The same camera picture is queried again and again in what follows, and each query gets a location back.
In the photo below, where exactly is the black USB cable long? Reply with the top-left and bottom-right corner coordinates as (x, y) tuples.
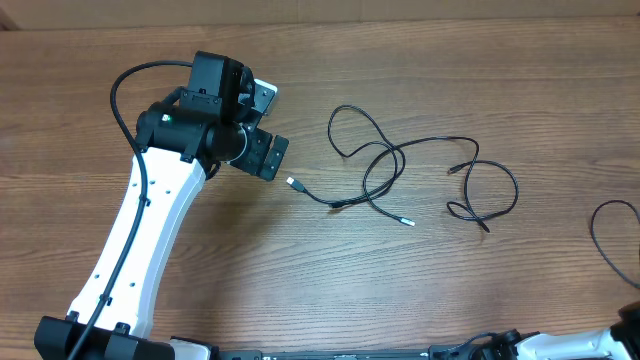
(286, 104), (406, 215)

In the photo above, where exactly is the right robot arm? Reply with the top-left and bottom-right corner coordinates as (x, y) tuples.
(471, 302), (639, 360)

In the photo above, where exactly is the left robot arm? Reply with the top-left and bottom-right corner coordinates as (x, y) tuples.
(34, 51), (288, 360)

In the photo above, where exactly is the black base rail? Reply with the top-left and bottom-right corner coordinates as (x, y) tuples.
(169, 330), (522, 360)

